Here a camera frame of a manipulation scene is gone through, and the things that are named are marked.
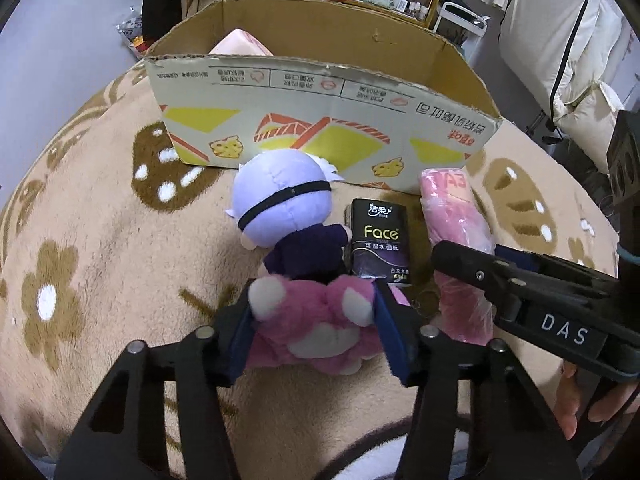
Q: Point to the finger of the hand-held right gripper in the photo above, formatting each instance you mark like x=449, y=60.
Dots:
x=560, y=272
x=460, y=262

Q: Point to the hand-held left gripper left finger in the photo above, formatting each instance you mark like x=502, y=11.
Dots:
x=239, y=342

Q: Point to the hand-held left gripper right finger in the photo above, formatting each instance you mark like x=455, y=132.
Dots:
x=395, y=340

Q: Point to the pink soft packet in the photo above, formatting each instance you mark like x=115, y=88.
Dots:
x=450, y=205

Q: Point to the pink plush toy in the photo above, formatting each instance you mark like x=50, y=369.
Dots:
x=310, y=320

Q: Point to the cardboard box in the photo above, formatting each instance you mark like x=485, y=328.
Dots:
x=300, y=105

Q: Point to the person's right hand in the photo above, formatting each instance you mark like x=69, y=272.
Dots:
x=572, y=400

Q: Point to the black tissue pack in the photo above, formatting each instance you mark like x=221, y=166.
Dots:
x=380, y=235

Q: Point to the pale-haired blindfolded plush doll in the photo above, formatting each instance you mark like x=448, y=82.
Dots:
x=280, y=195

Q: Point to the white trolley cart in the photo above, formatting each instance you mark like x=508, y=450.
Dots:
x=462, y=20

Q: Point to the light green cloth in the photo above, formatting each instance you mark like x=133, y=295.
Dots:
x=375, y=0

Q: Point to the pale pink packet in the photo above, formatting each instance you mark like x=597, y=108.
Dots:
x=240, y=45

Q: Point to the yellow and red package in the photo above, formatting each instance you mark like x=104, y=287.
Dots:
x=139, y=46

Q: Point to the patterned plastic bag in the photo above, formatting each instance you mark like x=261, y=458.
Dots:
x=131, y=22

